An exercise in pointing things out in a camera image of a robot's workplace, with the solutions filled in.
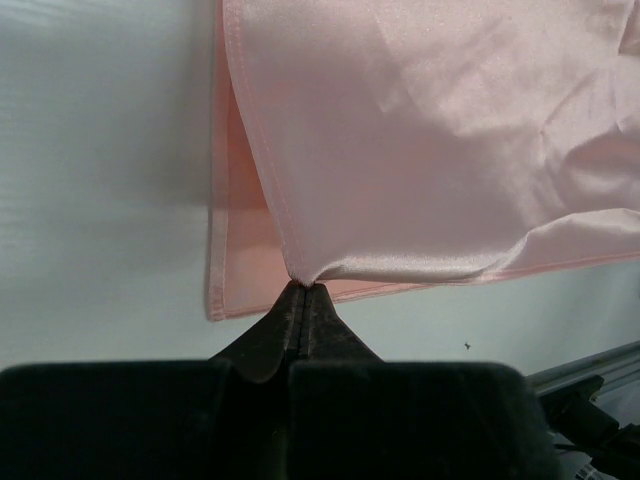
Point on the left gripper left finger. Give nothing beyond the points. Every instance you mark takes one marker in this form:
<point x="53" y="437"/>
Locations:
<point x="220" y="418"/>

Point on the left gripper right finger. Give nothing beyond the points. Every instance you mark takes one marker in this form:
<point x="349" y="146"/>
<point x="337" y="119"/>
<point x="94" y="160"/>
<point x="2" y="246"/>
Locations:
<point x="354" y="416"/>

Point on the pink satin napkin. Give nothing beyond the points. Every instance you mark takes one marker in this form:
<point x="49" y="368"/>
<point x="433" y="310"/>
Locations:
<point x="381" y="146"/>

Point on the aluminium front rail frame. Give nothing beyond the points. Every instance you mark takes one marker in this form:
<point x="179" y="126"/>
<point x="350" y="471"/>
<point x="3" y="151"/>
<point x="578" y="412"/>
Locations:
<point x="590" y="376"/>

